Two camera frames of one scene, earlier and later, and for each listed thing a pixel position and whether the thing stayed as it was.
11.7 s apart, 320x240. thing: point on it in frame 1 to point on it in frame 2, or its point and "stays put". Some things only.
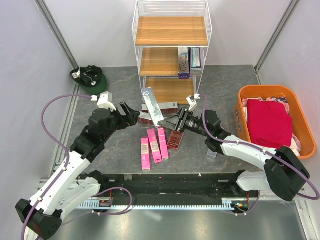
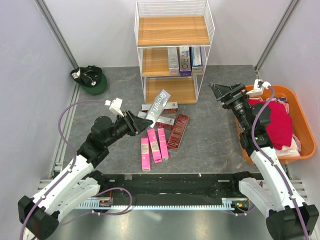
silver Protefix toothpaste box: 152,105 to 156,111
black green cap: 91,79 stays put
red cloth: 269,124 stays put
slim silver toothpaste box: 212,153 to 173,61
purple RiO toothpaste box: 184,62 stays put
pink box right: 163,142 stays put
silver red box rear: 165,108 stays put
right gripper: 172,122 to 220,90
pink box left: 145,153 stays put
